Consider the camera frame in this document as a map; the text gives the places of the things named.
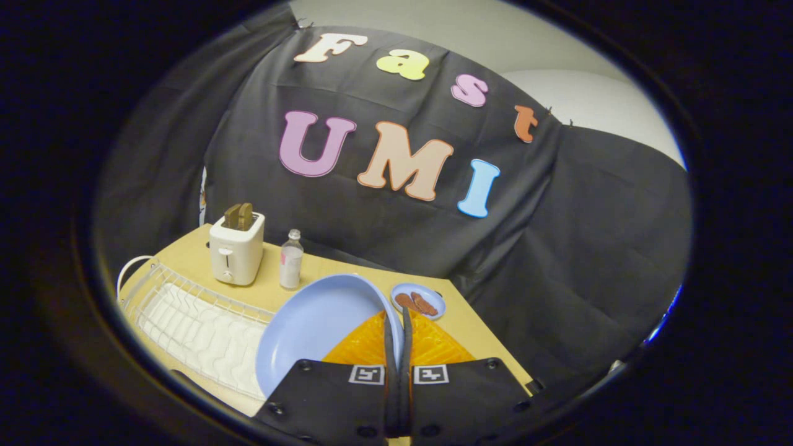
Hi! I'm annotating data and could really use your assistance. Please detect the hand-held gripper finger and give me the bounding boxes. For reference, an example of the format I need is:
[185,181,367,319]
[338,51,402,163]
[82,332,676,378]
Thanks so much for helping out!
[396,308,537,446]
[255,310,397,446]

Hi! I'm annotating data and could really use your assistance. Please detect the light blue plate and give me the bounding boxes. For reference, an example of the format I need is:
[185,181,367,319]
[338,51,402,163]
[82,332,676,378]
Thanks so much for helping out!
[255,274,405,398]

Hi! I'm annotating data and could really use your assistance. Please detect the white wire dish rack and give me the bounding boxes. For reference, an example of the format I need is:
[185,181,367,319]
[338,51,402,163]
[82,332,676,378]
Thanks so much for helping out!
[120,263,277,402]

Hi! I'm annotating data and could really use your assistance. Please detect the small blue saucer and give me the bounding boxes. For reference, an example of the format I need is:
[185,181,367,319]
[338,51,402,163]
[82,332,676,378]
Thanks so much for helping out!
[390,282,447,321]

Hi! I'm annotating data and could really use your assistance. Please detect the clear plastic bottle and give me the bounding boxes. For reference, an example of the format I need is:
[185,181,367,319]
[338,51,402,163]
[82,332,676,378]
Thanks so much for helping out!
[279,229,305,291]

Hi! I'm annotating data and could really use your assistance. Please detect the black backdrop cloth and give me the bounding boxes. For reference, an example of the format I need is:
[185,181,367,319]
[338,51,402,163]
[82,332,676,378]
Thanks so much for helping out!
[94,5,693,390]

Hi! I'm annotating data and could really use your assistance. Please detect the white toaster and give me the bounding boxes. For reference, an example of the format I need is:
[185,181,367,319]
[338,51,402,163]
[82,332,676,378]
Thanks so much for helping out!
[209,211,266,287]

